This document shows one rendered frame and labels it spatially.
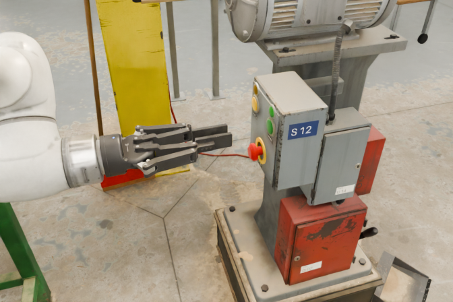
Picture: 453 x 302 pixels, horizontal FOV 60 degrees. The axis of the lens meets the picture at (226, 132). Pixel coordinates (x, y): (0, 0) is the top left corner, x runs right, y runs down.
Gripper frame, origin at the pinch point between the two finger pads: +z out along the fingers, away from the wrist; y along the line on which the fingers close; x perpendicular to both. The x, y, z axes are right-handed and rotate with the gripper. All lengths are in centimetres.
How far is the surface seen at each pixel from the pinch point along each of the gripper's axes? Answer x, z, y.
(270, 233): -71, 28, -29
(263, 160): -10.5, 12.0, -2.7
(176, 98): -106, 22, -194
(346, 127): -14.2, 39.0, -12.9
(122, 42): -28, -12, -119
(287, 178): -11.7, 15.3, 3.2
